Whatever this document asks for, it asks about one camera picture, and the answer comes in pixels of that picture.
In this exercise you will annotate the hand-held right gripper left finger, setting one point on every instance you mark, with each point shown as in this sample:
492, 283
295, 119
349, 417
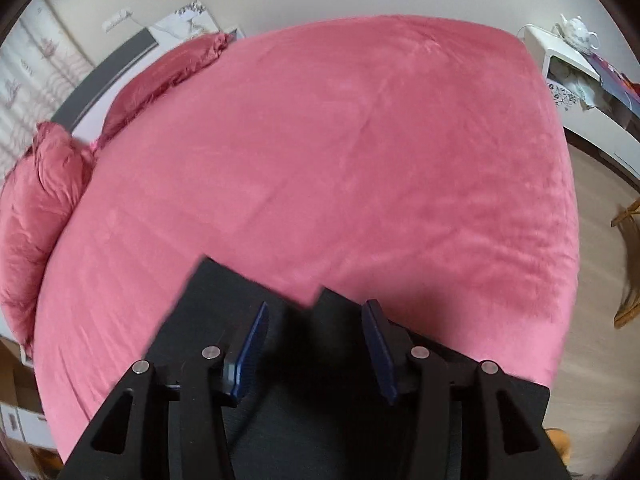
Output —
248, 347

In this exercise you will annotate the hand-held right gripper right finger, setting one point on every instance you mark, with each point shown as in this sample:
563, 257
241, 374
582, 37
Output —
380, 347

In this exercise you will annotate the black garment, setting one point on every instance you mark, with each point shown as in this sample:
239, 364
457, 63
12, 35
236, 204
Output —
300, 340

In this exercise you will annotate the pink bed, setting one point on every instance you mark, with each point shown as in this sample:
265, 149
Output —
320, 195

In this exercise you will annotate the orange object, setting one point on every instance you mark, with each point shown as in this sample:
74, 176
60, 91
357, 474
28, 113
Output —
559, 445

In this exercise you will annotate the cardboard box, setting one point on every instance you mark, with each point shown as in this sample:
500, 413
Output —
20, 410

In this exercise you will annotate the pink ruffled pillow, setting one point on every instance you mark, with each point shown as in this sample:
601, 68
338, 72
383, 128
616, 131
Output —
165, 75
35, 220

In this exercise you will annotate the grey headboard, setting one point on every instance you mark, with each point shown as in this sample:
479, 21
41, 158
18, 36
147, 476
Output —
105, 77

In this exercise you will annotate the white side table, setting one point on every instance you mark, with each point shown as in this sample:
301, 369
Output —
585, 95

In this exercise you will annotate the patterned curtain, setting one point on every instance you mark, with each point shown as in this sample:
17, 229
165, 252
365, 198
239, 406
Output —
35, 80

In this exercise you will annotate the white power strip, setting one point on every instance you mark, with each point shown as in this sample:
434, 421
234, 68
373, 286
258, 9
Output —
116, 19

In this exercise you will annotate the colourful book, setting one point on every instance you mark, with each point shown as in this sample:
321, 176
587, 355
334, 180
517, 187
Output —
617, 77

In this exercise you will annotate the white teapot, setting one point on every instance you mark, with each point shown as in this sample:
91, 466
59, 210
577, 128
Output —
579, 30

